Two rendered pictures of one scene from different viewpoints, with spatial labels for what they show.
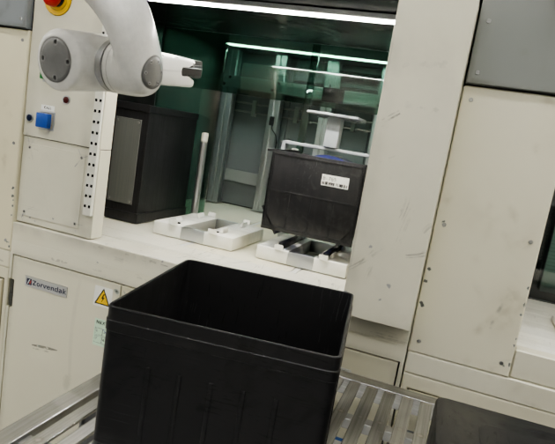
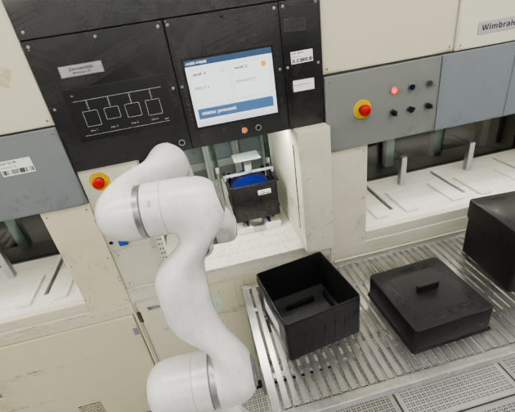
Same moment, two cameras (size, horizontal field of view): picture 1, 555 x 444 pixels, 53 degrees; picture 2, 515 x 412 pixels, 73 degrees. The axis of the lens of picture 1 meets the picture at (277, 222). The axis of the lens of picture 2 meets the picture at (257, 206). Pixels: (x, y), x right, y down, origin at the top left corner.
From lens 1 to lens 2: 0.83 m
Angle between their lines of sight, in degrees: 31
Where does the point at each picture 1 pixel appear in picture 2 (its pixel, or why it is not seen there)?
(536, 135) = (356, 161)
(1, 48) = (73, 218)
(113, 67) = (224, 239)
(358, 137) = not seen: hidden behind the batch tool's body
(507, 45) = (340, 134)
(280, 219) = (244, 217)
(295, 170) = (244, 194)
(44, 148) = (127, 252)
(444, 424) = (382, 288)
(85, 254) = not seen: hidden behind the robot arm
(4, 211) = (118, 288)
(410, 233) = (325, 217)
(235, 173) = not seen: hidden behind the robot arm
